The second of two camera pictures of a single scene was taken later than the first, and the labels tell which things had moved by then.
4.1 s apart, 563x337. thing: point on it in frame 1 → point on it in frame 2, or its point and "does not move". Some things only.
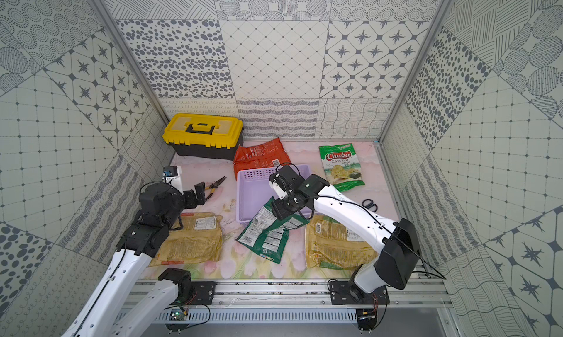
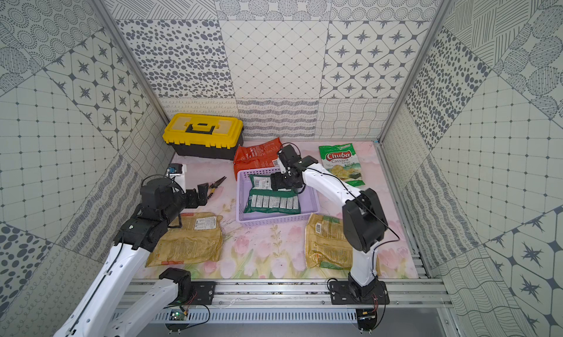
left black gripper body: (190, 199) does not move
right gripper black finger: (281, 208) → (279, 180)
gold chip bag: (328, 241) does not move
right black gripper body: (290, 195) → (297, 184)
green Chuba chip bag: (341, 166) does not move
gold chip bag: (200, 239) does not move
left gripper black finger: (201, 194) does not move
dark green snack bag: (266, 234) → (262, 198)
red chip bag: (270, 153) does not move
